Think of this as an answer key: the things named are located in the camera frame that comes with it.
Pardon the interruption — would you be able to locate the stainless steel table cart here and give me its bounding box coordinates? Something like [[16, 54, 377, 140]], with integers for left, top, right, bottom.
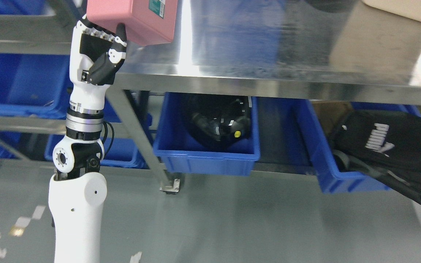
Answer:
[[0, 0, 421, 195]]

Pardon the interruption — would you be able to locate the blue bin with helmet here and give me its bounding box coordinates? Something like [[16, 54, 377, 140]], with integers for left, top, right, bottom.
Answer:
[[153, 92, 261, 176]]

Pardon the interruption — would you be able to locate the black helmet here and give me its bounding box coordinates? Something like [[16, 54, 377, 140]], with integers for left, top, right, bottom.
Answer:
[[180, 94, 253, 151]]

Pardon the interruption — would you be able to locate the beige object on table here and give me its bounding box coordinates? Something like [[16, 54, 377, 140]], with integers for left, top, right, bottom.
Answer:
[[362, 0, 421, 22]]

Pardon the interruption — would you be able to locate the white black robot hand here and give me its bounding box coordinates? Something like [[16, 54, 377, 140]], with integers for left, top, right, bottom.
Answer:
[[69, 15, 128, 114]]

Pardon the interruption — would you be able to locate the blue bin with backpack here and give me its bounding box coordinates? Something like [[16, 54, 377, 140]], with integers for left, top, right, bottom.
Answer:
[[294, 99, 421, 194]]

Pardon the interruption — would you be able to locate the pink plastic storage box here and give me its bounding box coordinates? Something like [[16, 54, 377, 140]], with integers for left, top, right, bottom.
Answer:
[[86, 0, 179, 46]]

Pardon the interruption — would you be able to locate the black Puma backpack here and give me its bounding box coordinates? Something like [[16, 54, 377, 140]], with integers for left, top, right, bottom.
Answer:
[[328, 110, 421, 205]]

